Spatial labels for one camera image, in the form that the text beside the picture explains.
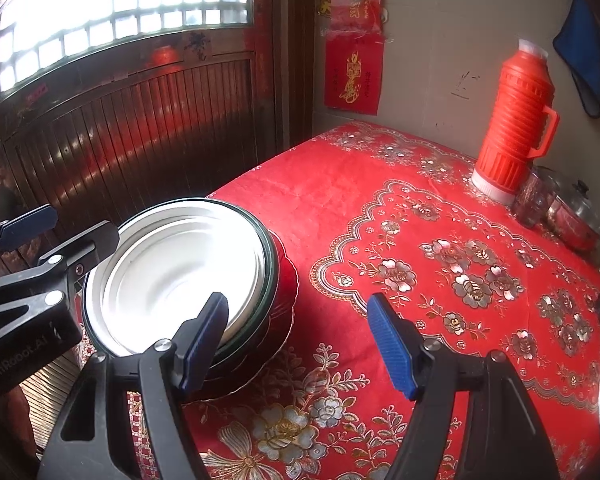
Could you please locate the clear glass cup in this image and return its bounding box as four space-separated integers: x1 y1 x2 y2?
511 170 556 229

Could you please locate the red glass ribbed bowl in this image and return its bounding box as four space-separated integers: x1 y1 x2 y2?
275 232 301 321

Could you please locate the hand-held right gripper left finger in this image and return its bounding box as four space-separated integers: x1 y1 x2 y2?
36 291 230 480

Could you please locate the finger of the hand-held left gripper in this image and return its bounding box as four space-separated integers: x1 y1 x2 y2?
0 220 120 326
0 204 59 261

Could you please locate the dark wooden door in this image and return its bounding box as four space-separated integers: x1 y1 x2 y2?
0 0 311 271

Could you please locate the red floral tablecloth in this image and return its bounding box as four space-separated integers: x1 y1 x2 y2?
80 121 600 480

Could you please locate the window with grid panes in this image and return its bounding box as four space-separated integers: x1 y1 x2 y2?
0 0 256 101

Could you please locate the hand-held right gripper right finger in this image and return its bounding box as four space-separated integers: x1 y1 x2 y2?
367 293 561 480

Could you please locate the red glass flower plate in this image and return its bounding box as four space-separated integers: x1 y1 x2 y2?
182 305 298 403

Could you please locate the red thermos flask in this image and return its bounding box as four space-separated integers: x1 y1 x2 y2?
471 37 561 206

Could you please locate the blue cloth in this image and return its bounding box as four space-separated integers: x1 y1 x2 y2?
552 0 600 120

